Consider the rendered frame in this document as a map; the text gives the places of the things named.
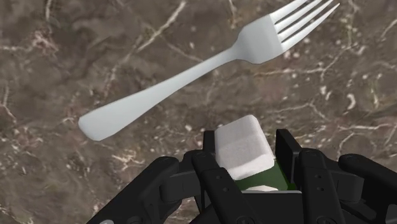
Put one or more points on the white fork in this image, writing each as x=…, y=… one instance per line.
x=173, y=83

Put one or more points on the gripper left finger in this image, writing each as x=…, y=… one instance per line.
x=217, y=183

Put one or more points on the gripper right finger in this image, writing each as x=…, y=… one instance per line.
x=319, y=183

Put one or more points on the white and green block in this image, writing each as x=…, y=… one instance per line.
x=245, y=152

